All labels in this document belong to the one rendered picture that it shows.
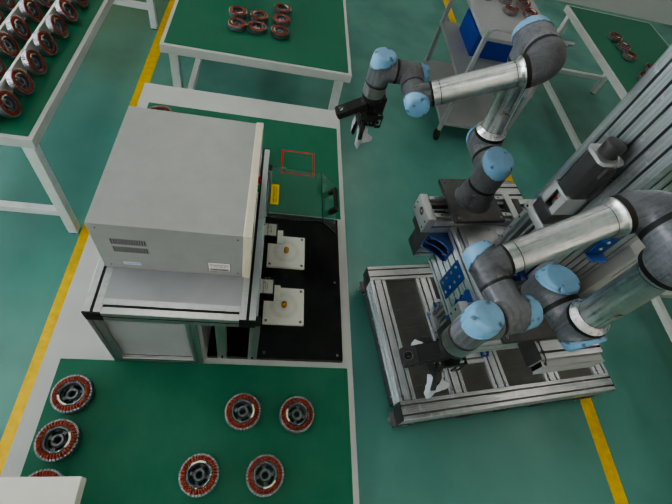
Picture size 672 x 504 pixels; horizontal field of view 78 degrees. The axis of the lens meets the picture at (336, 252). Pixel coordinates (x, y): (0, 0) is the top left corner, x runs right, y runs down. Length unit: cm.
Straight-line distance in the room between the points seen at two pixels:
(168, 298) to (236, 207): 31
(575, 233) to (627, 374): 229
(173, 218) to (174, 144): 26
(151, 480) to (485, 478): 165
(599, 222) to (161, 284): 110
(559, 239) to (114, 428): 133
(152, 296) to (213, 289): 16
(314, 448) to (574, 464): 170
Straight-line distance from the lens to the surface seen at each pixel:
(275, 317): 155
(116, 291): 126
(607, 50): 441
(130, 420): 151
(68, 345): 164
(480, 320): 88
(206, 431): 147
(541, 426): 276
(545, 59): 143
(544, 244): 104
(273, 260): 167
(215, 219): 110
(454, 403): 226
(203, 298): 121
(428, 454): 240
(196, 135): 131
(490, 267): 100
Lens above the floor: 219
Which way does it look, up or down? 54 degrees down
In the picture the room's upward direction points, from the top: 20 degrees clockwise
